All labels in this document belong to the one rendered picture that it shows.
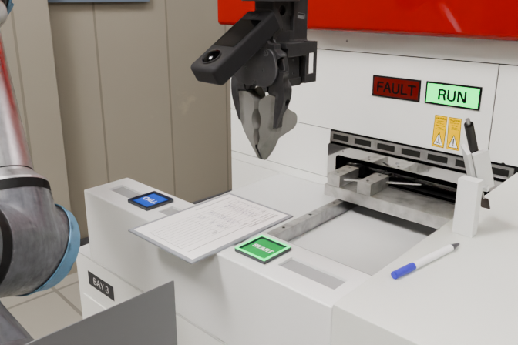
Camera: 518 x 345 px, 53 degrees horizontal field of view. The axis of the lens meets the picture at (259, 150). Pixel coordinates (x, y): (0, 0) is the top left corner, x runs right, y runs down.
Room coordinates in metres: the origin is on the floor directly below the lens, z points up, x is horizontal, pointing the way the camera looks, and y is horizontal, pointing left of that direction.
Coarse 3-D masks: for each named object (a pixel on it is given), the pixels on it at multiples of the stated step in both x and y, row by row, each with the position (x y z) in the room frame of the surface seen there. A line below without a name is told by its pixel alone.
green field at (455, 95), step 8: (432, 88) 1.10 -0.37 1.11; (440, 88) 1.09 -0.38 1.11; (448, 88) 1.08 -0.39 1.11; (456, 88) 1.07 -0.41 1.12; (464, 88) 1.06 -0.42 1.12; (432, 96) 1.10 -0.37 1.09; (440, 96) 1.09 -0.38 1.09; (448, 96) 1.08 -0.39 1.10; (456, 96) 1.06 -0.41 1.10; (464, 96) 1.05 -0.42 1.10; (472, 96) 1.04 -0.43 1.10; (448, 104) 1.08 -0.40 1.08; (456, 104) 1.06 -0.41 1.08; (464, 104) 1.05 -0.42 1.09; (472, 104) 1.04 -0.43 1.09
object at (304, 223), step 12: (336, 204) 1.09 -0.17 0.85; (348, 204) 1.12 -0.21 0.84; (300, 216) 1.02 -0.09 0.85; (312, 216) 1.02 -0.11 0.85; (324, 216) 1.05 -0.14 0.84; (276, 228) 0.96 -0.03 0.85; (288, 228) 0.96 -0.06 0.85; (300, 228) 0.99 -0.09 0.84; (312, 228) 1.02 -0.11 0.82; (288, 240) 0.96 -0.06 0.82
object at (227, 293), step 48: (96, 192) 0.88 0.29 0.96; (144, 192) 0.88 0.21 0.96; (96, 240) 0.87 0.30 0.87; (144, 240) 0.77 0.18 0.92; (144, 288) 0.77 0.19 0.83; (192, 288) 0.69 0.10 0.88; (240, 288) 0.62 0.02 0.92; (288, 288) 0.56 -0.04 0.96; (336, 288) 0.56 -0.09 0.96; (240, 336) 0.62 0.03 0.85; (288, 336) 0.56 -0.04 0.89
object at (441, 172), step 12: (336, 144) 1.25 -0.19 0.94; (336, 156) 1.25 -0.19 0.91; (348, 156) 1.23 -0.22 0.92; (360, 156) 1.20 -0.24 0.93; (372, 156) 1.18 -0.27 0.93; (384, 156) 1.16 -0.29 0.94; (396, 156) 1.15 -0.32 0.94; (336, 168) 1.26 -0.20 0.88; (396, 168) 1.14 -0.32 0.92; (408, 168) 1.12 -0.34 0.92; (420, 168) 1.10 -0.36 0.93; (432, 168) 1.08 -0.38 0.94; (444, 168) 1.07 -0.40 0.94; (456, 180) 1.04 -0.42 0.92; (504, 180) 0.99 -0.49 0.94; (408, 192) 1.11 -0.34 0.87; (420, 192) 1.11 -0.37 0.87
